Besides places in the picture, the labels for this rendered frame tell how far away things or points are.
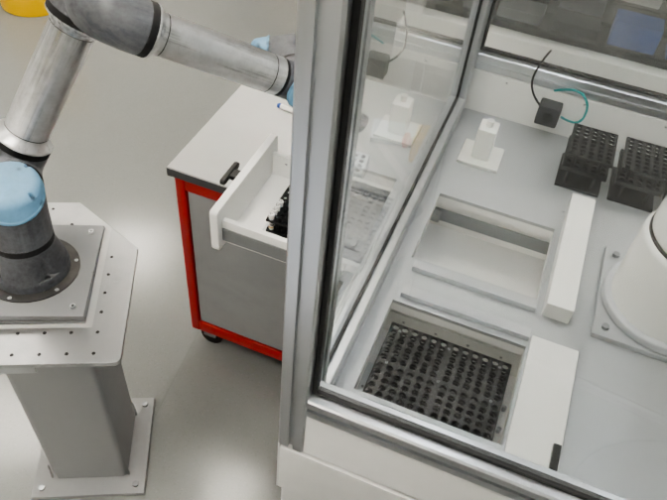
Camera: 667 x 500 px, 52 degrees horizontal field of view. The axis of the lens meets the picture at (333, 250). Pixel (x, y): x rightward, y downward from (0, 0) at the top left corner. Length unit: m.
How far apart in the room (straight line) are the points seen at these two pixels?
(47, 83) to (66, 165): 1.64
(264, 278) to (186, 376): 0.51
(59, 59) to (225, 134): 0.60
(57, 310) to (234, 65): 0.59
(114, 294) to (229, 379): 0.83
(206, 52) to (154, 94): 2.10
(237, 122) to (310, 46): 1.34
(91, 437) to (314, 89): 1.45
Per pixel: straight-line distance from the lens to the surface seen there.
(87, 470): 2.08
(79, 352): 1.41
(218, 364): 2.27
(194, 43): 1.26
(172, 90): 3.38
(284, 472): 1.14
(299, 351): 0.85
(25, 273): 1.47
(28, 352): 1.44
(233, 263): 1.91
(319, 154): 0.61
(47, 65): 1.39
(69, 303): 1.46
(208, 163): 1.76
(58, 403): 1.78
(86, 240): 1.59
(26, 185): 1.39
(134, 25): 1.22
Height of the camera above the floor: 1.89
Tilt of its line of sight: 47 degrees down
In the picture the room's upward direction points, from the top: 7 degrees clockwise
